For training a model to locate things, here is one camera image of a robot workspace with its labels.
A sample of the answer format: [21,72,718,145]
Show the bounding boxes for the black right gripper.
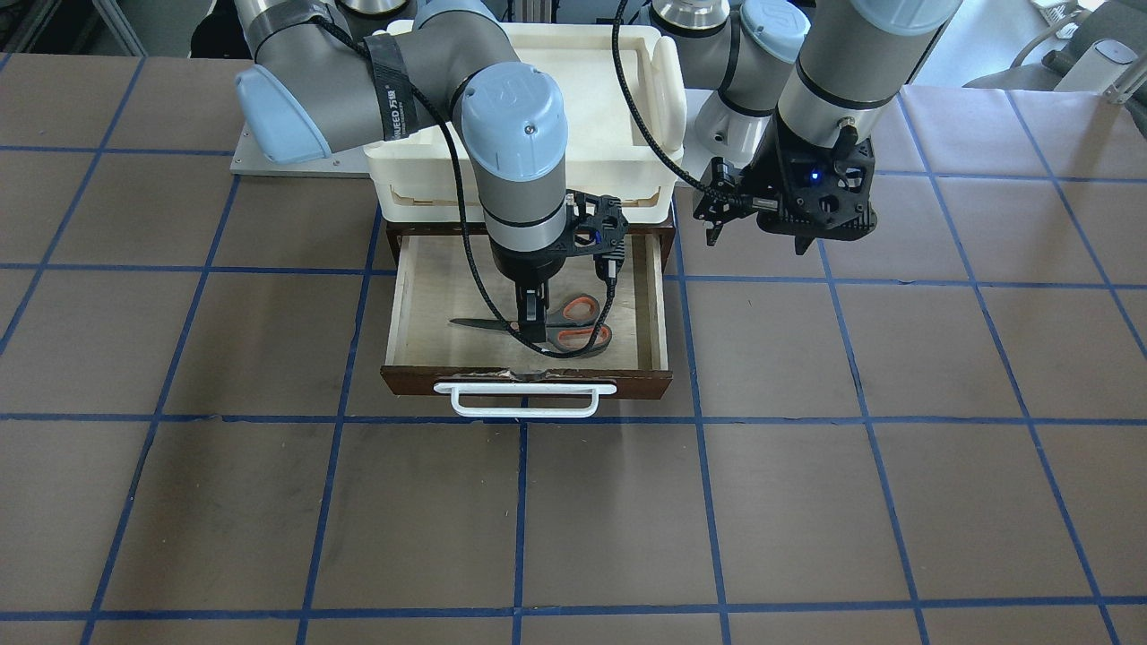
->
[491,191,629,344]

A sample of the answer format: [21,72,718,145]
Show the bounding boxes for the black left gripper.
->
[704,117,877,246]

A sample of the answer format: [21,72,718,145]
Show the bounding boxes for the grey orange handled scissors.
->
[450,294,612,356]

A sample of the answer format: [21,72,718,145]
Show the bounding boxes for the wooden drawer with white handle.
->
[381,233,673,415]

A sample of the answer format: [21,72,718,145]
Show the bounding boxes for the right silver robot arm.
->
[235,1,629,358]

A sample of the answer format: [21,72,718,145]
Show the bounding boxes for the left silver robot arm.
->
[647,1,959,254]

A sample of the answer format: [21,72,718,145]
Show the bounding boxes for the dark brown drawer cabinet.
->
[384,205,676,269]

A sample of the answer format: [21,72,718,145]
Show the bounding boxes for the brown paper table mat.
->
[1,55,1144,644]

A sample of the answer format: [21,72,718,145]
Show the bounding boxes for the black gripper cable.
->
[305,13,619,359]

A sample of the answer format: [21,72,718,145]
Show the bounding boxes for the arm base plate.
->
[231,122,370,179]

